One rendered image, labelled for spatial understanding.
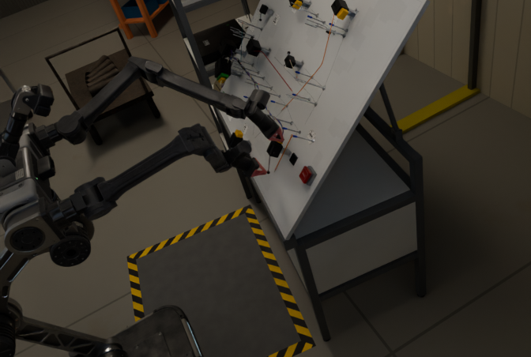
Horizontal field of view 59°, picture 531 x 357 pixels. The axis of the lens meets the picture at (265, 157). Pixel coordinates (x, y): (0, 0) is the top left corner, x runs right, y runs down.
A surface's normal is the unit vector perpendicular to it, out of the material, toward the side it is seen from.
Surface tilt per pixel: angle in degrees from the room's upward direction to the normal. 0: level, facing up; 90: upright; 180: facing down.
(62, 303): 0
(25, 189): 0
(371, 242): 90
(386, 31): 50
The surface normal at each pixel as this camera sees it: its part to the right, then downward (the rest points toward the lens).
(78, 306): -0.23, -0.74
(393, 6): -0.85, -0.18
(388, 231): 0.32, 0.56
